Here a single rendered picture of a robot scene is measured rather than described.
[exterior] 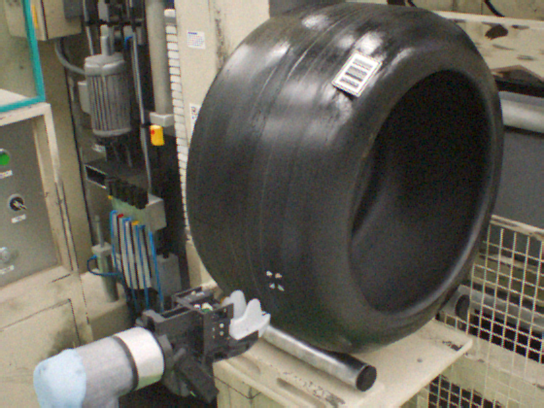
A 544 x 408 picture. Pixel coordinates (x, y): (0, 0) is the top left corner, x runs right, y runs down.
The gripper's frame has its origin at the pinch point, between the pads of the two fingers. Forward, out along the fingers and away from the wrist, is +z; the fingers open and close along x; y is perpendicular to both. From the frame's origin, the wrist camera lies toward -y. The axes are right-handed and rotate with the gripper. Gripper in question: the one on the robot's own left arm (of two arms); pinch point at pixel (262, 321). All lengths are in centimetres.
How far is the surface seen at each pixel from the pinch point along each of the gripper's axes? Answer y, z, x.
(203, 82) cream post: 30.0, 13.5, 31.2
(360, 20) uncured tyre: 43.4, 12.6, -4.5
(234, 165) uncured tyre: 23.8, -3.7, 2.4
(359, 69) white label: 37.6, 6.3, -9.8
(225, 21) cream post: 41, 14, 26
